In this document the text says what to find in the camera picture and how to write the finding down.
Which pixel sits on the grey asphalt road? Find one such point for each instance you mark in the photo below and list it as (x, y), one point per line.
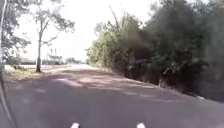
(100, 103)

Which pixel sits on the wood of trees and bushes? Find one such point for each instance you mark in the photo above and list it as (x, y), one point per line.
(166, 46)

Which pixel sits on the distant building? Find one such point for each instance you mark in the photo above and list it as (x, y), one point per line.
(54, 59)

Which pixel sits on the tall tree with forked branches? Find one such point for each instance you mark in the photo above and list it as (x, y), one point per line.
(38, 60)

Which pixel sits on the dirt verge with dry grass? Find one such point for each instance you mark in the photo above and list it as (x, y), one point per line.
(23, 74)

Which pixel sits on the large leafy tree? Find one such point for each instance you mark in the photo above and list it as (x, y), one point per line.
(10, 36)

